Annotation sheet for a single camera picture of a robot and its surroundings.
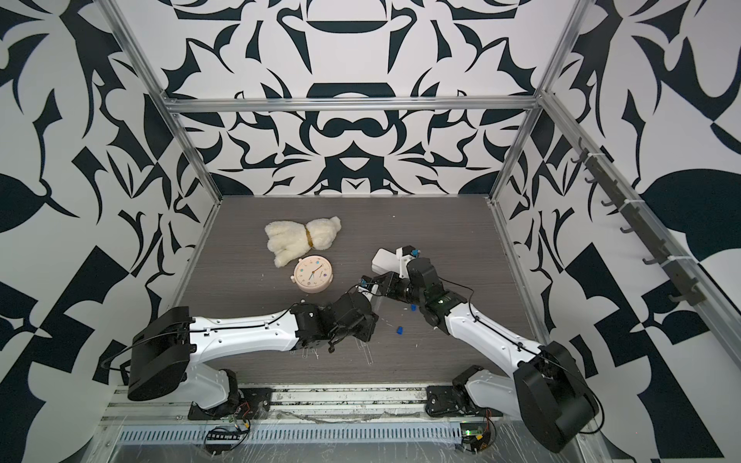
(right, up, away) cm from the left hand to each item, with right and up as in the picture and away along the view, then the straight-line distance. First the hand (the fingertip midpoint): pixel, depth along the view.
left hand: (377, 312), depth 79 cm
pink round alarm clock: (-21, +8, +17) cm, 28 cm away
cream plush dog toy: (-28, +19, +17) cm, 38 cm away
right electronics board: (+23, -28, -7) cm, 37 cm away
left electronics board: (-39, -30, -6) cm, 50 cm away
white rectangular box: (+3, +11, +19) cm, 22 cm away
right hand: (-1, +9, +3) cm, 10 cm away
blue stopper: (+7, -8, +8) cm, 13 cm away
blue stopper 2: (+12, -2, +13) cm, 18 cm away
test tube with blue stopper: (-3, -12, +3) cm, 13 cm away
